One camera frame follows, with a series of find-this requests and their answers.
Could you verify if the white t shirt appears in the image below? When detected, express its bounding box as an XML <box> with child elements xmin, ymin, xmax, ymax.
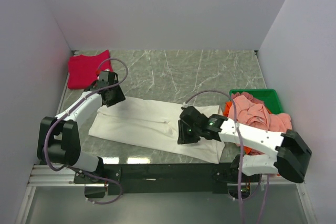
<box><xmin>89</xmin><ymin>97</ymin><xmax>225</xmax><ymax>164</ymax></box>

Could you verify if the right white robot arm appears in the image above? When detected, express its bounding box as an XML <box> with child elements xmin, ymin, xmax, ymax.
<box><xmin>177</xmin><ymin>106</ymin><xmax>312</xmax><ymax>184</ymax></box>

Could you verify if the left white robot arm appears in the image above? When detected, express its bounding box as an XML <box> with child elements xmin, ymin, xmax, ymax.
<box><xmin>37</xmin><ymin>70</ymin><xmax>125</xmax><ymax>183</ymax></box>

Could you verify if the folded red t shirt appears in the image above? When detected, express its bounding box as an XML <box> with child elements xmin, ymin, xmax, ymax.
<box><xmin>68</xmin><ymin>50</ymin><xmax>113</xmax><ymax>90</ymax></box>

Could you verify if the orange t shirt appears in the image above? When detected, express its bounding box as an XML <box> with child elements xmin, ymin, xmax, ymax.
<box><xmin>223</xmin><ymin>101</ymin><xmax>260</xmax><ymax>155</ymax></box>

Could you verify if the pink t shirt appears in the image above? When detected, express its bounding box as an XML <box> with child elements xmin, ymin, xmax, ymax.
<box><xmin>228</xmin><ymin>95</ymin><xmax>292</xmax><ymax>132</ymax></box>

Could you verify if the green plastic bin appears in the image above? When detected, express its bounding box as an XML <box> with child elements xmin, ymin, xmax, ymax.
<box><xmin>229</xmin><ymin>89</ymin><xmax>284</xmax><ymax>114</ymax></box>

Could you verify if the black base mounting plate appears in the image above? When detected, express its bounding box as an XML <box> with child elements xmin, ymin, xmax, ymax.
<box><xmin>73</xmin><ymin>163</ymin><xmax>262</xmax><ymax>198</ymax></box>

